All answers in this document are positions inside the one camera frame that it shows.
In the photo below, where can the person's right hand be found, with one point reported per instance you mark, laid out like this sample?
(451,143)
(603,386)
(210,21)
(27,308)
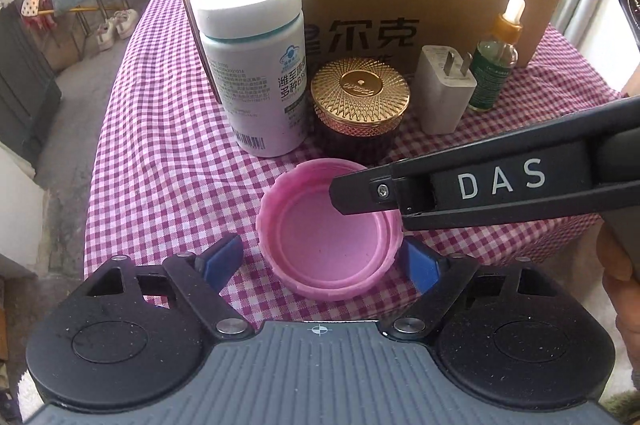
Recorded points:
(617,300)

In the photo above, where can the dark jar with gold lid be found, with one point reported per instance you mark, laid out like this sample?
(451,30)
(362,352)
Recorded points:
(360,105)

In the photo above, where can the purple checked tablecloth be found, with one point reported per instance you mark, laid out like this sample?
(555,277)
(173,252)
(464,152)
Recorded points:
(165,145)

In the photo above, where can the white pill bottle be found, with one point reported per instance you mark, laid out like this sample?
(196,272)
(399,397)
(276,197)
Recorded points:
(255,80)

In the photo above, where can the white platform shoe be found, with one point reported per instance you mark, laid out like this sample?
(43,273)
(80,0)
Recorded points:
(106,35)
(126,22)

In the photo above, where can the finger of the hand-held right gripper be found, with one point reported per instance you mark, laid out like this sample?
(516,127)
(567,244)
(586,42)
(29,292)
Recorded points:
(500,212)
(365,190)

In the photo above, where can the pink plastic lid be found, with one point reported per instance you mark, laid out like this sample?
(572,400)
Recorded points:
(325,245)

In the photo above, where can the dark wooden cabinet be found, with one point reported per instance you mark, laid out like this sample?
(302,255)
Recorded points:
(25,80)

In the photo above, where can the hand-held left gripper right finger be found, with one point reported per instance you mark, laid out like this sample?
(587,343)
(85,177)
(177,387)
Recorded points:
(422,267)

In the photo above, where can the white charger plug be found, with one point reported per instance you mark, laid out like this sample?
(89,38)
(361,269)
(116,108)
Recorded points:
(442,95)

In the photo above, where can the green dropper bottle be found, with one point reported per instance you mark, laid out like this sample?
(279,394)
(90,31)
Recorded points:
(492,75)

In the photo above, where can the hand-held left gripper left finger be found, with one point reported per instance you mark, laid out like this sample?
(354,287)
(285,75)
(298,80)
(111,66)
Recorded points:
(222,262)

